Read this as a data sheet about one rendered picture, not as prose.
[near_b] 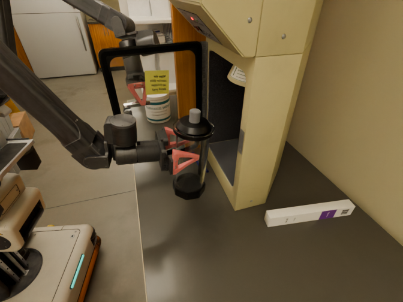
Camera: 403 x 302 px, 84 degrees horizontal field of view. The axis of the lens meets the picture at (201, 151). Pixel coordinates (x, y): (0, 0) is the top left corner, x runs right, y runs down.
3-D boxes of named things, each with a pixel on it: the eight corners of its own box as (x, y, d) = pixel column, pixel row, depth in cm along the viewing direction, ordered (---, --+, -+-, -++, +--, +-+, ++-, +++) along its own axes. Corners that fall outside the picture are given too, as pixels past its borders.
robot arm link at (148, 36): (122, 23, 75) (109, 17, 67) (154, 14, 73) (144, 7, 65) (132, 60, 79) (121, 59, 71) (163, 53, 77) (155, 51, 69)
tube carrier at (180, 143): (200, 172, 76) (206, 115, 64) (210, 195, 68) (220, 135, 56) (168, 177, 73) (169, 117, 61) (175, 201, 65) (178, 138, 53)
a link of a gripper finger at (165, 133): (189, 124, 66) (156, 126, 63) (195, 137, 60) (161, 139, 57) (187, 144, 70) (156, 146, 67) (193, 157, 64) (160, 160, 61)
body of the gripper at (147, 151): (162, 129, 62) (134, 131, 60) (169, 150, 54) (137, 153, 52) (162, 148, 66) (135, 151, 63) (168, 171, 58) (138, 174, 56)
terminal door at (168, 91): (202, 146, 92) (202, 40, 69) (126, 165, 83) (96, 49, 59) (201, 145, 93) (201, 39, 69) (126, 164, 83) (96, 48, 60)
